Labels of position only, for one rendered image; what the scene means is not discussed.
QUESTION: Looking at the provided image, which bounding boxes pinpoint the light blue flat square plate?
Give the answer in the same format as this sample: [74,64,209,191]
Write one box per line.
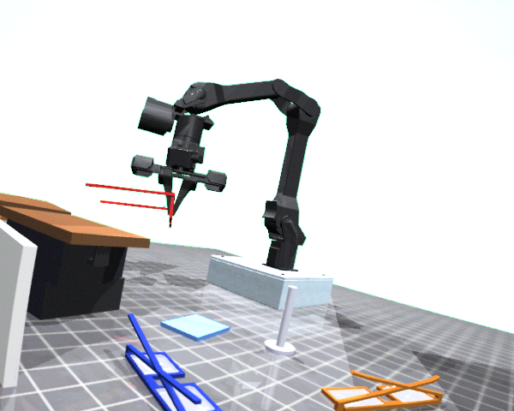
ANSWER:
[160,314,230,341]

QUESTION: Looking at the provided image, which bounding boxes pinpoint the grey flat panel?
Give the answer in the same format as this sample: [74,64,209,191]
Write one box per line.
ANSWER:
[0,220,38,388]

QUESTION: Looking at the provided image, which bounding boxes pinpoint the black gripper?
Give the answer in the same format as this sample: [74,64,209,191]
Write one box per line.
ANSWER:
[130,135,227,217]

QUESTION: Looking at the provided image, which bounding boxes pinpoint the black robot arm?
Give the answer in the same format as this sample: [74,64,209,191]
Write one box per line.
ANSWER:
[138,79,320,271]

